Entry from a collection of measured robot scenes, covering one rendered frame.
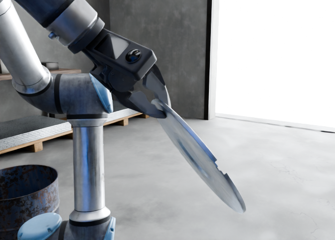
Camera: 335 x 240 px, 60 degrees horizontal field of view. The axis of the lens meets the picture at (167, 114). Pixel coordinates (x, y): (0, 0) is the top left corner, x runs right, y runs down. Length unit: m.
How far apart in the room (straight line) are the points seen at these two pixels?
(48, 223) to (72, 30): 0.60
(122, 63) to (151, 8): 4.85
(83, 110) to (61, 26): 0.39
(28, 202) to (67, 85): 0.86
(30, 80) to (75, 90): 0.11
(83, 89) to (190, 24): 4.10
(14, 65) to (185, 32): 4.25
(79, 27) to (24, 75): 0.34
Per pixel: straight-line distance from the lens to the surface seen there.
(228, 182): 0.49
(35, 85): 0.81
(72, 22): 0.47
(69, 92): 0.83
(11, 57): 0.73
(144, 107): 0.52
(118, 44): 0.46
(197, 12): 4.80
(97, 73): 0.52
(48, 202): 1.65
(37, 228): 0.92
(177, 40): 4.94
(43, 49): 4.87
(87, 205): 0.87
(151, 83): 0.52
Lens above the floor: 1.16
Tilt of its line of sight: 13 degrees down
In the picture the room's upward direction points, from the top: straight up
